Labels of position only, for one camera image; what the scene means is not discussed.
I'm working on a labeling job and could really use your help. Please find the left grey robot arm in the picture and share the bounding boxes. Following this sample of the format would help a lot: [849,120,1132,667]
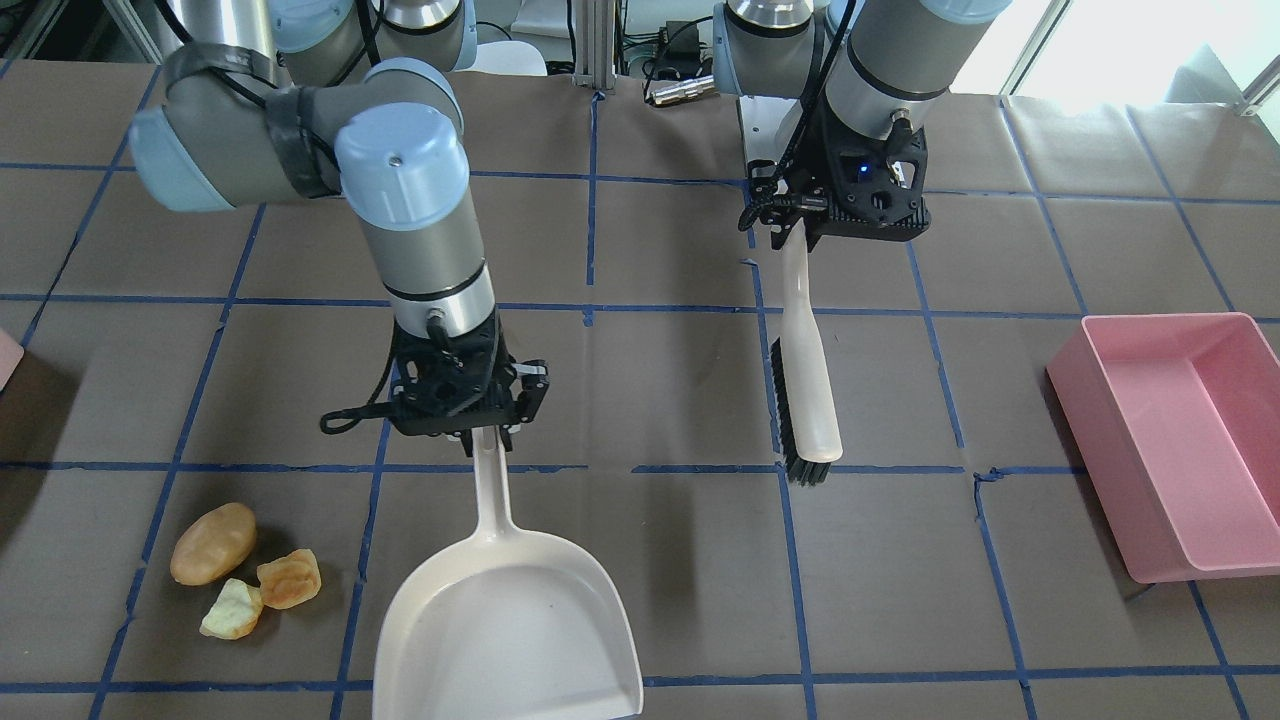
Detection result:
[712,1,1007,252]

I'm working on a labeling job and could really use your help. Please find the white plastic chair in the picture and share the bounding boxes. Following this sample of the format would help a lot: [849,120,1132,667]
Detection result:
[463,40,549,77]

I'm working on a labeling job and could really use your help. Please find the yellow-green apple piece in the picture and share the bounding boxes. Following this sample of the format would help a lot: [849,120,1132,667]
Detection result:
[198,578,264,641]

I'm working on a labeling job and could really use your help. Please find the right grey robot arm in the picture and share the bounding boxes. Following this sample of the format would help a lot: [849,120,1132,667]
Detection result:
[129,1,549,457]

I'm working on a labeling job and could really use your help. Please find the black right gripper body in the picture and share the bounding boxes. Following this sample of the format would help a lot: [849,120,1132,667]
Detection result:
[320,310,550,439]

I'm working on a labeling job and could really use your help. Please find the brown potato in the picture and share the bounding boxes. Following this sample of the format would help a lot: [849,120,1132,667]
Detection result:
[170,502,257,585]

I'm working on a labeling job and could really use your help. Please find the empty pink plastic bin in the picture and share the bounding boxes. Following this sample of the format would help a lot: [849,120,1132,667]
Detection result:
[1047,313,1279,583]

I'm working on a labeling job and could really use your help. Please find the white plastic dustpan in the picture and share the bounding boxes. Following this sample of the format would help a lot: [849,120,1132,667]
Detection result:
[372,427,644,719]

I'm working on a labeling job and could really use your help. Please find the white brush black bristles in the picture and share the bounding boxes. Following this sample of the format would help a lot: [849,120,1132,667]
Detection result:
[771,222,844,486]

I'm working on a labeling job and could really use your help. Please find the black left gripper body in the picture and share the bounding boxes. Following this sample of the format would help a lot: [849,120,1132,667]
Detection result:
[739,105,932,250]

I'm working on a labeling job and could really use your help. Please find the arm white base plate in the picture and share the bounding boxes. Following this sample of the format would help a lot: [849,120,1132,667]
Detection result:
[737,96,803,164]

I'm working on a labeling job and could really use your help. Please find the orange bread piece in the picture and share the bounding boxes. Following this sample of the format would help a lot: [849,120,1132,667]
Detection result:
[255,548,323,610]

